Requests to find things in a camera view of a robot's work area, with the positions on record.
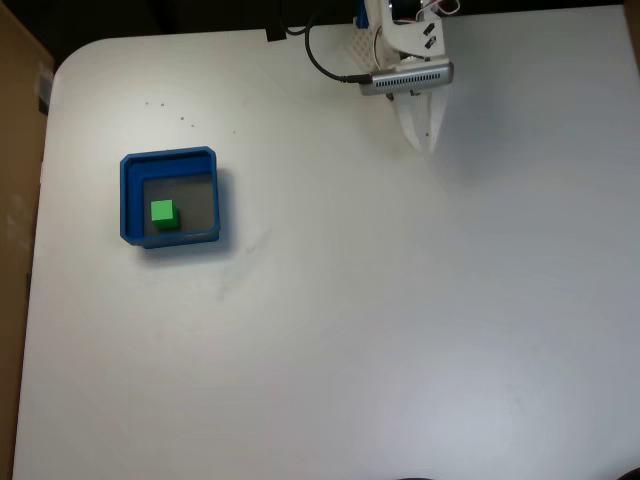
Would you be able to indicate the blue plastic box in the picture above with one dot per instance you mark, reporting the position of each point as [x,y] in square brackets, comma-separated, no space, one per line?
[131,200]

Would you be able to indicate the blue table clamp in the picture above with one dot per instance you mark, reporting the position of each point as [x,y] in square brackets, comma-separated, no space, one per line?
[361,22]

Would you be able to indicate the green cube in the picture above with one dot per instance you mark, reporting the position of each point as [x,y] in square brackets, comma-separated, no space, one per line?
[162,210]

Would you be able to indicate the brown cardboard panel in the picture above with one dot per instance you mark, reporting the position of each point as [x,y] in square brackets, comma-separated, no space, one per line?
[15,200]

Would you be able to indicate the black tape strip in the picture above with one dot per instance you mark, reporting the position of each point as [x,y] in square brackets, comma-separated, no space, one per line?
[275,35]

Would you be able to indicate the black round object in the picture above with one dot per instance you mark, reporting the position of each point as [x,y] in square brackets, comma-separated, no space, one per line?
[632,476]

